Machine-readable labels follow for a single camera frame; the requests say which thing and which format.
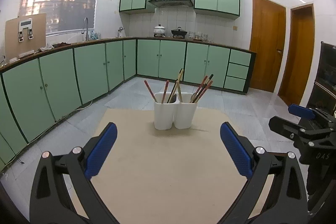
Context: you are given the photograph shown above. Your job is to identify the bamboo chopstick orange end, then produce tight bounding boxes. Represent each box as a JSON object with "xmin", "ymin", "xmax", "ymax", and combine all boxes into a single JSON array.
[{"xmin": 167, "ymin": 68, "xmax": 183, "ymax": 103}]

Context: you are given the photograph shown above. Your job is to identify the dark green black chopstick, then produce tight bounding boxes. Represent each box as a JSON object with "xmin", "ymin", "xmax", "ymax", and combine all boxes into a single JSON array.
[{"xmin": 167, "ymin": 80, "xmax": 178, "ymax": 103}]

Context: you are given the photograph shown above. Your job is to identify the red chopstick bamboo tip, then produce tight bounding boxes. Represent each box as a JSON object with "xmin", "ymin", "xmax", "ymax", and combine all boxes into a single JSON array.
[{"xmin": 144, "ymin": 80, "xmax": 157, "ymax": 102}]

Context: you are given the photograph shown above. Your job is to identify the bamboo chopstick red end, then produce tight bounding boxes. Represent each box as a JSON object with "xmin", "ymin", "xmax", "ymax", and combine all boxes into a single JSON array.
[{"xmin": 196, "ymin": 75, "xmax": 208, "ymax": 95}]

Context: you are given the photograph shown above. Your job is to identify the green lower kitchen cabinets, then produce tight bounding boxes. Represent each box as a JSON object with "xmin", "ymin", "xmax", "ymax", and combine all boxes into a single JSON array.
[{"xmin": 1, "ymin": 38, "xmax": 256, "ymax": 166}]

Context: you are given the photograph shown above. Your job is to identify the black cabinet at right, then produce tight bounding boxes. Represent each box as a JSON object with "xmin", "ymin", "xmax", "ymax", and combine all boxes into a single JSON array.
[{"xmin": 307, "ymin": 42, "xmax": 336, "ymax": 115}]

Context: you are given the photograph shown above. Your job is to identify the wooden door right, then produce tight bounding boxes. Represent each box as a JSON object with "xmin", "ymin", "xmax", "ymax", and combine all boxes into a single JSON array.
[{"xmin": 278, "ymin": 4, "xmax": 315, "ymax": 105}]

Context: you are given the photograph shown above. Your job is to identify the wooden door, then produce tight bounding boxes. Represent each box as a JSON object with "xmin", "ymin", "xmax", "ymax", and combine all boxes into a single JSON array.
[
  {"xmin": 249, "ymin": 0, "xmax": 286, "ymax": 92},
  {"xmin": 278, "ymin": 4, "xmax": 315, "ymax": 105}
]

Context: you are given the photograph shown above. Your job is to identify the wooden door left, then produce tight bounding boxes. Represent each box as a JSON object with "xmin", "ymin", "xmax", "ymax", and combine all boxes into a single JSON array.
[{"xmin": 249, "ymin": 0, "xmax": 286, "ymax": 92}]

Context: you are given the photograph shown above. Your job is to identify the red chopstick right compartment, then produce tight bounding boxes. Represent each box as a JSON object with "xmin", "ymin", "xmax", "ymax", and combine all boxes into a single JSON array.
[{"xmin": 194, "ymin": 80, "xmax": 213, "ymax": 103}]

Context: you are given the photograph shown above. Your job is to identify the beige table mat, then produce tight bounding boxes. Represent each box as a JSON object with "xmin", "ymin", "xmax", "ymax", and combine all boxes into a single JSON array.
[{"xmin": 91, "ymin": 108, "xmax": 246, "ymax": 223}]

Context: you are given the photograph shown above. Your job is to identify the metal spoon right compartment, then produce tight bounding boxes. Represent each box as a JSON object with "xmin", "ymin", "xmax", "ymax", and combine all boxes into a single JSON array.
[{"xmin": 190, "ymin": 92, "xmax": 197, "ymax": 103}]

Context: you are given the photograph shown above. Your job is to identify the metal spoon compartment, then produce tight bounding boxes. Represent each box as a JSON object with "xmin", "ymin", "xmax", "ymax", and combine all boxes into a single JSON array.
[
  {"xmin": 170, "ymin": 94, "xmax": 177, "ymax": 103},
  {"xmin": 190, "ymin": 92, "xmax": 197, "ymax": 103}
]

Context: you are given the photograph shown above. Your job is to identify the plain bamboo chopstick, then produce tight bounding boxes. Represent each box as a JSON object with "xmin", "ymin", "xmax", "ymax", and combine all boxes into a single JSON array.
[{"xmin": 177, "ymin": 72, "xmax": 183, "ymax": 102}]

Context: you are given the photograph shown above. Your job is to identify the metal spoon left compartment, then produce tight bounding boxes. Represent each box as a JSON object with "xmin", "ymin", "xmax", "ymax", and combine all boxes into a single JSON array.
[{"xmin": 170, "ymin": 94, "xmax": 177, "ymax": 103}]

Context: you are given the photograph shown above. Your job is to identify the white double utensil holder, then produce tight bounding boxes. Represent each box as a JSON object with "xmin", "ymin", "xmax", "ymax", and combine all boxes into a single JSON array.
[{"xmin": 154, "ymin": 92, "xmax": 197, "ymax": 130}]

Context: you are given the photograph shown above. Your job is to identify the glass jars on counter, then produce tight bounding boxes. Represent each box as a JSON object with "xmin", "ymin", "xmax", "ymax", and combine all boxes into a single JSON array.
[{"xmin": 188, "ymin": 31, "xmax": 208, "ymax": 42}]

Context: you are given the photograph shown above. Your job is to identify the red chopstick in holder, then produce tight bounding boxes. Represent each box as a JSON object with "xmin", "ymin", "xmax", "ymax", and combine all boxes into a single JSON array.
[{"xmin": 161, "ymin": 80, "xmax": 169, "ymax": 103}]

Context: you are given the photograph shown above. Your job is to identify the black wok pan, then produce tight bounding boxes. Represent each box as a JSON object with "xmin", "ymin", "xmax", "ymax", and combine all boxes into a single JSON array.
[{"xmin": 171, "ymin": 27, "xmax": 187, "ymax": 39}]

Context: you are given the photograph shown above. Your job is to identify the chrome sink faucet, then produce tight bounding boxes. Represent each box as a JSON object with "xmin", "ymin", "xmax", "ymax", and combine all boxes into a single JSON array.
[{"xmin": 81, "ymin": 17, "xmax": 89, "ymax": 41}]

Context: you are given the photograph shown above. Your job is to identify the black range hood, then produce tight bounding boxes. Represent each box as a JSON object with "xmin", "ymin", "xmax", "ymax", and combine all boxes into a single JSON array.
[{"xmin": 149, "ymin": 0, "xmax": 194, "ymax": 7}]

